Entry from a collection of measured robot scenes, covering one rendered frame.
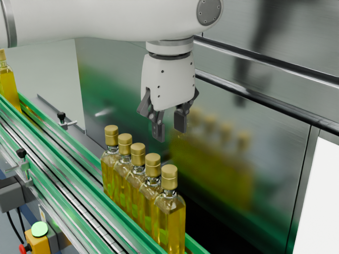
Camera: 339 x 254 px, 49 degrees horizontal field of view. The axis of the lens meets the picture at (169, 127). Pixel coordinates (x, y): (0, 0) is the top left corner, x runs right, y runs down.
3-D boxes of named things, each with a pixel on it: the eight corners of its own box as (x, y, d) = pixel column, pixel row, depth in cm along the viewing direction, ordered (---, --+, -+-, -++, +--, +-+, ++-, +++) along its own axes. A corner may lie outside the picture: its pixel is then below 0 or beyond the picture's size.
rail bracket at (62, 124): (81, 141, 145) (77, 110, 138) (64, 147, 141) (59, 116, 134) (76, 137, 147) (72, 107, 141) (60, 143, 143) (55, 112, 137)
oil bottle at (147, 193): (170, 250, 96) (170, 182, 86) (152, 260, 93) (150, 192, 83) (157, 237, 100) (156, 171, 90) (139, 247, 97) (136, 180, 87)
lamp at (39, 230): (50, 233, 109) (49, 225, 107) (35, 240, 106) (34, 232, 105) (44, 225, 112) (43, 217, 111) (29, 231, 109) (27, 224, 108)
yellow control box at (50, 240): (60, 252, 112) (56, 234, 109) (36, 264, 108) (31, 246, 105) (50, 239, 117) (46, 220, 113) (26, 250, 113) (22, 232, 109)
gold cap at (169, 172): (180, 186, 81) (181, 169, 79) (167, 192, 79) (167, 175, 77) (170, 178, 83) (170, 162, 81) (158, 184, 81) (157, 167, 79)
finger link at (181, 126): (185, 94, 76) (184, 124, 79) (173, 99, 74) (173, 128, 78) (196, 100, 74) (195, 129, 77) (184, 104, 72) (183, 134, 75)
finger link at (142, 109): (161, 73, 69) (171, 96, 72) (130, 100, 66) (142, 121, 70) (165, 75, 68) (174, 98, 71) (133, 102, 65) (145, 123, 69)
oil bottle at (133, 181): (157, 237, 100) (155, 171, 90) (139, 247, 97) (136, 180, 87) (144, 225, 104) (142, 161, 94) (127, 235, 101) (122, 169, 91)
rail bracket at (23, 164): (35, 186, 120) (27, 151, 114) (11, 195, 116) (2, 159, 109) (30, 180, 123) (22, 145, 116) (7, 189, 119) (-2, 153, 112)
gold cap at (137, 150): (149, 162, 89) (148, 146, 87) (136, 168, 87) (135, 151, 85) (140, 155, 91) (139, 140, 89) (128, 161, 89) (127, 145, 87)
